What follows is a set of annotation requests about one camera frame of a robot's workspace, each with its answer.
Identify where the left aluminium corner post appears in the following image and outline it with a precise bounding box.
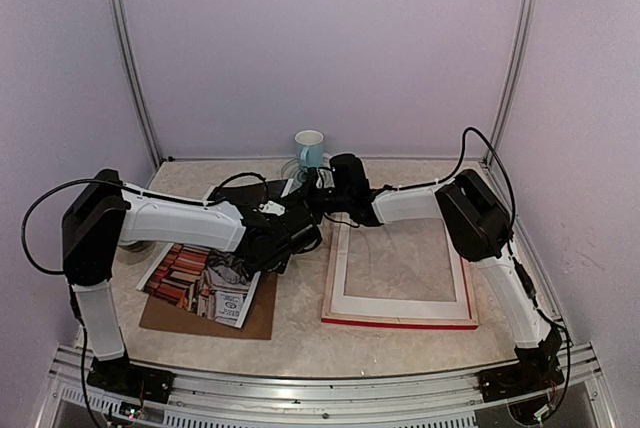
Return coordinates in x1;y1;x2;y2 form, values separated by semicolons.
108;0;163;169

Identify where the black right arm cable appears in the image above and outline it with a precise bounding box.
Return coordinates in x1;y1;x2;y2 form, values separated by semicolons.
384;126;574;399

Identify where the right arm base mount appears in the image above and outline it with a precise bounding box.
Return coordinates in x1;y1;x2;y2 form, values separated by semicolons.
478;348;565;426

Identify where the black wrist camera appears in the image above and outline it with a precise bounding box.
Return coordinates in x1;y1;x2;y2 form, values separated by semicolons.
318;153;371;200
257;200;287;218

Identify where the aluminium front rail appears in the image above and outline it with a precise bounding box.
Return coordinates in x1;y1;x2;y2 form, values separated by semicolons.
28;344;618;427

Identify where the striped ceramic plate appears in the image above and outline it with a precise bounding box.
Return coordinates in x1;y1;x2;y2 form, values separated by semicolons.
280;153;334;191

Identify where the white mat board passe-partout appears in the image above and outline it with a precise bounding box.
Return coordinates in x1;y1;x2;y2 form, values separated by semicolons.
329;220;470;322

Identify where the aluminium corner post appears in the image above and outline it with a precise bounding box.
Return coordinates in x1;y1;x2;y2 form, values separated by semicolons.
108;0;163;169
490;0;536;151

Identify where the light blue ceramic mug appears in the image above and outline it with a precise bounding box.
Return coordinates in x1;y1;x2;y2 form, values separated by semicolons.
294;129;324;171

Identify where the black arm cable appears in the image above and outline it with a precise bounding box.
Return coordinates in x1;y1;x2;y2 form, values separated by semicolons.
20;171;271;424
384;126;574;399

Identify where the cat photo print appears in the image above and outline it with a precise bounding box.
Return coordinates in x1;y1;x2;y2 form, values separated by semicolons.
136;179;296;329

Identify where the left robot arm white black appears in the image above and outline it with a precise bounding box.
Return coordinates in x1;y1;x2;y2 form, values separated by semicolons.
62;169;321;393

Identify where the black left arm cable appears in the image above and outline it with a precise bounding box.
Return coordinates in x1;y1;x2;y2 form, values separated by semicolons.
20;171;271;424

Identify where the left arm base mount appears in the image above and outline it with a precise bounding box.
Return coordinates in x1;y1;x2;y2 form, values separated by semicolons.
87;365;175;404

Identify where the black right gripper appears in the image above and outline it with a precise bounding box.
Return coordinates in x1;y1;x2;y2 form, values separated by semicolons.
278;176;351;223

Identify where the red wooden picture frame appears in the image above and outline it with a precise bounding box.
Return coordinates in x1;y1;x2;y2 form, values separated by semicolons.
319;217;479;332

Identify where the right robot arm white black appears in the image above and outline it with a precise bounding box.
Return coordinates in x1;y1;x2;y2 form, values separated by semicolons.
300;158;570;400

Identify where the small green ceramic bowl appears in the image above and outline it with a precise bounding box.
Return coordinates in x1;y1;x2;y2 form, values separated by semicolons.
119;241;152;253

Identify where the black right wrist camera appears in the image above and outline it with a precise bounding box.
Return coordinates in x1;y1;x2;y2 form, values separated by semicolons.
318;153;371;200

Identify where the right aluminium corner post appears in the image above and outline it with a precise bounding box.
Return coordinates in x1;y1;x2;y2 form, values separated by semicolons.
490;0;536;151

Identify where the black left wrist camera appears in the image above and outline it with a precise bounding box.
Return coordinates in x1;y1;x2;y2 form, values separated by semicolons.
257;200;287;218

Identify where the brown cardboard backing board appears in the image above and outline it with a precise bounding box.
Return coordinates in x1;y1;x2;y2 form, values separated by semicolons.
139;274;278;340

